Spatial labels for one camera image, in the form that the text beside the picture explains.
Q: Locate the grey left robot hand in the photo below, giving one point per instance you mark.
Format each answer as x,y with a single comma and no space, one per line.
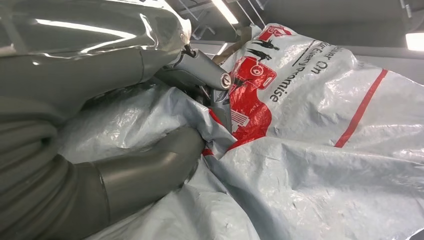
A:
82,39

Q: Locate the grey plastic mailer package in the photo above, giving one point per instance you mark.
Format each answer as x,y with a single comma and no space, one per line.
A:
314,165

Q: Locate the long ceiling strip light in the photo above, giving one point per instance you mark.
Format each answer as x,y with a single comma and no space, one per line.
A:
225,11

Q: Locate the rectangular ceiling panel light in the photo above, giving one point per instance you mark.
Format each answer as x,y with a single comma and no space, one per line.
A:
415,41

